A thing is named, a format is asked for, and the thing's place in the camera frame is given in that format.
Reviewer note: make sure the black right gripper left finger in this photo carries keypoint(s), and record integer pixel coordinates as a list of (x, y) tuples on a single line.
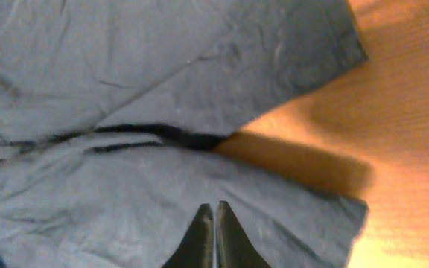
[(196, 248)]

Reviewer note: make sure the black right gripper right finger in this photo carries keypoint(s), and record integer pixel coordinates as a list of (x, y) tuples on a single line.
[(234, 249)]

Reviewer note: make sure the dark blue shorts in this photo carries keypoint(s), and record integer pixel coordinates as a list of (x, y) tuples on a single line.
[(110, 112)]

